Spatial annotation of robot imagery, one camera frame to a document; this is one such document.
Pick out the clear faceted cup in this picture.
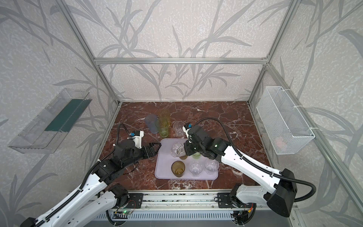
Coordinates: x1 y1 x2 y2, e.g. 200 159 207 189
173 121 185 138
171 142 186 158
189 161 203 177
204 159 219 175

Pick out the small green plastic cup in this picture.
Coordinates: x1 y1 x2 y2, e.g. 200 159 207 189
192 152 201 159

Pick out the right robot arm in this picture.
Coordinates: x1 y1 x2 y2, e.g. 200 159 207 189
184 137 297 217

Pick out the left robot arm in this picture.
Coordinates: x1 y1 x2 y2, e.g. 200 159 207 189
21 139 161 227

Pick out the lilac plastic tray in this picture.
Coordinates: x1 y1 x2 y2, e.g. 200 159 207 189
155 138 218 180

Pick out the tall green plastic cup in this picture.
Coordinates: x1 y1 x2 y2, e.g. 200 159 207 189
155 117 170 138

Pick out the blue frosted plastic cup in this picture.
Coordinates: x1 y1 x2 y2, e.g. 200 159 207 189
145 114 158 134

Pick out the tall yellow plastic cup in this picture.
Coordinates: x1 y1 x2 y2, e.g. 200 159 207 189
158 109 171 121

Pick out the small circuit board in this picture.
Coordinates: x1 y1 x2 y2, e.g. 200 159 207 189
114 210 134 216

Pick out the green pad in bin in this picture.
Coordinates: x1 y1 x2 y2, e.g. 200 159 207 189
45 99 92 132

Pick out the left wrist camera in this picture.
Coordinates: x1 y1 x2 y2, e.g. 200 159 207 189
128 131 144 148

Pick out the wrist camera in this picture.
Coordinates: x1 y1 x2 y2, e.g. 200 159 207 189
128 131 144 148
183 123 210 142

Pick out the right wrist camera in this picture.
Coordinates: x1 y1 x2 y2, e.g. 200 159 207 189
183 123 210 142

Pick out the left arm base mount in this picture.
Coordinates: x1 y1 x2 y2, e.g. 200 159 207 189
114 193 144 209

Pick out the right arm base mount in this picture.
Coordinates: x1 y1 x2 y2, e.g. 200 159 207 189
215 193 243 208

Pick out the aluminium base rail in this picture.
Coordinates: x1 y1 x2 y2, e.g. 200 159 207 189
93 190 296 212

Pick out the white wire mesh basket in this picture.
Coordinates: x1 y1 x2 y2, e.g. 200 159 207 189
256 86 315 155

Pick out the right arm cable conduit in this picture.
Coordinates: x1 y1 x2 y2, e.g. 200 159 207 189
195 117 317 202

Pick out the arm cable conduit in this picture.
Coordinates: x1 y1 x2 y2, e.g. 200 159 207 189
195 117 317 202
33 122 131 227

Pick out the clear plastic wall bin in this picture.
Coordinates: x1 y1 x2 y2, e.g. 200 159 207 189
8 89 91 154

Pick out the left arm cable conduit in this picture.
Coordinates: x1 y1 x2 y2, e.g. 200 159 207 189
33 122 131 227

